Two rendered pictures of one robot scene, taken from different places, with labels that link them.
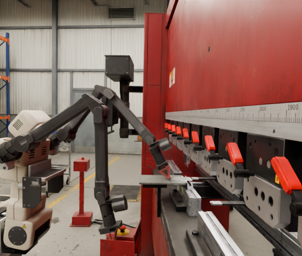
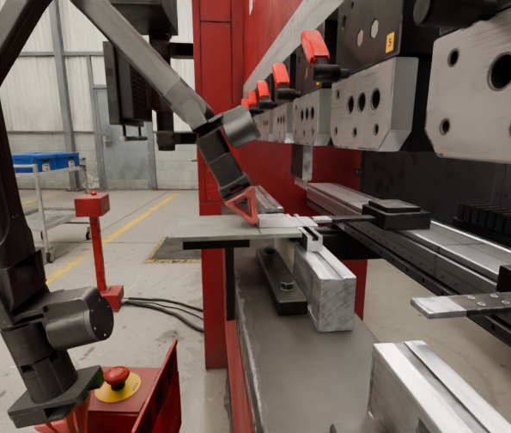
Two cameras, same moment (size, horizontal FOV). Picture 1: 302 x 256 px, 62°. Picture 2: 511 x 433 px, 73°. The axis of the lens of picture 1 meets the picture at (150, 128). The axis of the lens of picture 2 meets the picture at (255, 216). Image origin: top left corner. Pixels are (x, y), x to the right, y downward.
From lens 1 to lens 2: 0.76 m
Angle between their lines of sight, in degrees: 11
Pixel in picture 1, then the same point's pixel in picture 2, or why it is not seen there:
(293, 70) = not seen: outside the picture
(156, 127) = not seen: hidden behind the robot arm
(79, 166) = (88, 207)
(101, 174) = not seen: outside the picture
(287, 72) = not seen: outside the picture
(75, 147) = (108, 180)
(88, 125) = (125, 146)
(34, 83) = (27, 77)
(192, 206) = (328, 303)
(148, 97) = (205, 51)
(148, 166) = (212, 200)
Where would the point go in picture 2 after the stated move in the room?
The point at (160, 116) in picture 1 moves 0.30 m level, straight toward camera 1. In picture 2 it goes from (233, 94) to (231, 85)
